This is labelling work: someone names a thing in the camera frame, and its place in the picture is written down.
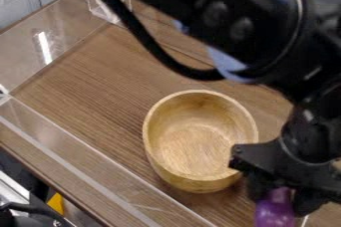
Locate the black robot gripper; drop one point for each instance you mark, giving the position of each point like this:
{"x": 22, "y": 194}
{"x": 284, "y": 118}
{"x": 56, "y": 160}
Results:
{"x": 295, "y": 161}

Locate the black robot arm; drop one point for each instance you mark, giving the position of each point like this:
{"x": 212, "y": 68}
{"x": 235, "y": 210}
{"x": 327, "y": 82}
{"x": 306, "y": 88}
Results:
{"x": 282, "y": 44}

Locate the brown wooden bowl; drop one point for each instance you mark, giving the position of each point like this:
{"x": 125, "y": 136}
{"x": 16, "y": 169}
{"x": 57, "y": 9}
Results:
{"x": 189, "y": 130}

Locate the black device with yellow label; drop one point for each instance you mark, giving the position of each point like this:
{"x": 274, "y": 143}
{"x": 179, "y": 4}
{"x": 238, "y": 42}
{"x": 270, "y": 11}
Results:
{"x": 32, "y": 214}

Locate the clear acrylic tray walls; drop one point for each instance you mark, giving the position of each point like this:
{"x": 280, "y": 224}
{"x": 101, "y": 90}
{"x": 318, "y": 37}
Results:
{"x": 81, "y": 84}

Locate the purple toy eggplant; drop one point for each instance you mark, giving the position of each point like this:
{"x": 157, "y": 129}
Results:
{"x": 272, "y": 209}

